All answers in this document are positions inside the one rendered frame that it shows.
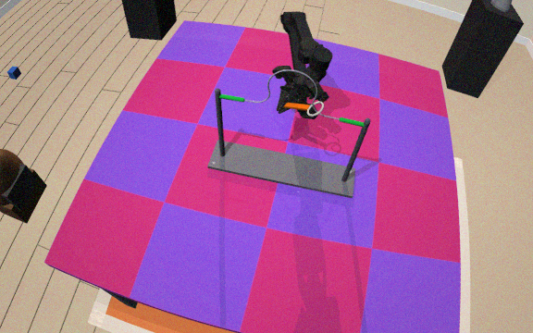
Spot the orange handle with grey loop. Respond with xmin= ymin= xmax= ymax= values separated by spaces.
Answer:
xmin=284 ymin=101 xmax=324 ymax=117

